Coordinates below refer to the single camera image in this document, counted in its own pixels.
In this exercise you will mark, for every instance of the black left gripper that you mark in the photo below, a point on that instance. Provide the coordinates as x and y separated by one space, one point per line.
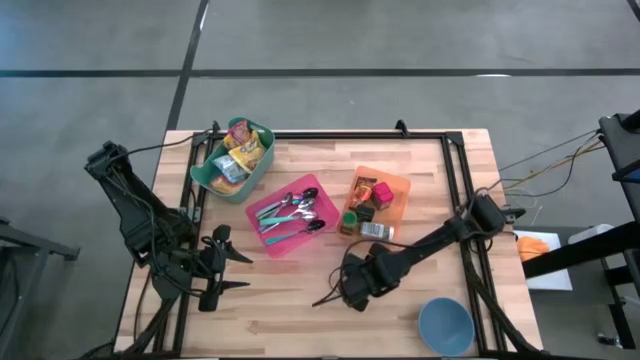
212 270

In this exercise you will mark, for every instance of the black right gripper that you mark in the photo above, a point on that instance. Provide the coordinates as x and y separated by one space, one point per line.
377 260

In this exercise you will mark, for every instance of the white lid spice jar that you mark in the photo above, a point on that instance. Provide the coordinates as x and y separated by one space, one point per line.
375 231

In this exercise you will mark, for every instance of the green lid spice jar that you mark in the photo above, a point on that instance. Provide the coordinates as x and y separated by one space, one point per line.
349 220

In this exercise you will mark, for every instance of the black round utensil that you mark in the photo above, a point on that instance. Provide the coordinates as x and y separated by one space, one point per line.
316 226

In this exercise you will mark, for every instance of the green black pepper tin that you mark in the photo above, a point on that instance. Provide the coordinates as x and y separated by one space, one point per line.
365 213

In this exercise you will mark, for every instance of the orange translucent plastic bin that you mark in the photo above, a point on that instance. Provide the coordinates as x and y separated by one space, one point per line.
397 220

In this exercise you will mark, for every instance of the pink plastic bin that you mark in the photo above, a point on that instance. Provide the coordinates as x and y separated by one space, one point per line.
325 205

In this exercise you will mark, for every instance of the orange yellow ramen packet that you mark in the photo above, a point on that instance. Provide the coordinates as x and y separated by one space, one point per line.
225 185

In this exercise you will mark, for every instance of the brown taco seasoning packet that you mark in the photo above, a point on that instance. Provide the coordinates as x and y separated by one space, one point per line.
361 192

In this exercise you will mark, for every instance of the small silver spoon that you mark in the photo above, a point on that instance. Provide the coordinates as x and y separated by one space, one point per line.
286 198

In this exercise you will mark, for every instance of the large silver spoon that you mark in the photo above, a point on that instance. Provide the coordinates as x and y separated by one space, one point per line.
306 205

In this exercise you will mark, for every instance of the iridescent rainbow spoon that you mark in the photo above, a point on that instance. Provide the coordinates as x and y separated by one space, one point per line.
310 193

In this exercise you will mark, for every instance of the blue ramen packet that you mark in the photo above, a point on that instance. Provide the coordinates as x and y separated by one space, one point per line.
231 169

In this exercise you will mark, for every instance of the red ramen packet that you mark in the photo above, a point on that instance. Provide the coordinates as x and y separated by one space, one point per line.
239 134

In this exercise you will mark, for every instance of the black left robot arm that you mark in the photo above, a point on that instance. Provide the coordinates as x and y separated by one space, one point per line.
135 210

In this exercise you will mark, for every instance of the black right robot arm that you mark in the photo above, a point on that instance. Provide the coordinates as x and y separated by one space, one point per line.
430 245

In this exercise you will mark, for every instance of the light blue plastic bowl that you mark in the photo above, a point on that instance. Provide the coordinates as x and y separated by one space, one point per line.
446 327

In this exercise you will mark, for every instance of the teal plastic bin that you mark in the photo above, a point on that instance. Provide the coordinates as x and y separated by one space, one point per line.
262 165

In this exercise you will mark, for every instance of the orange cloth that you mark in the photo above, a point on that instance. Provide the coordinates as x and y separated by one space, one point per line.
532 248

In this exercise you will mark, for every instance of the dark grey side stand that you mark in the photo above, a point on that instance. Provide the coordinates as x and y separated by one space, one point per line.
30 245

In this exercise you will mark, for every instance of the white plastic box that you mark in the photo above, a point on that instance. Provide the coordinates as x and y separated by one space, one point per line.
590 232

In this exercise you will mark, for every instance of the black equipment stand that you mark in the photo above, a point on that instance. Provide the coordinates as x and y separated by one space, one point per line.
620 150

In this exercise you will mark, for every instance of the silver metal bracket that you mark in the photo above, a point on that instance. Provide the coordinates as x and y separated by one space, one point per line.
196 213
461 214

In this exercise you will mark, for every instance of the black aluminium frame rail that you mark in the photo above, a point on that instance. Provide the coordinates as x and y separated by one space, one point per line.
350 135
452 170
178 320

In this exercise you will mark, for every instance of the black aluminium frame post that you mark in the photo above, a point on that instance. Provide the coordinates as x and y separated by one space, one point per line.
145 337
500 320

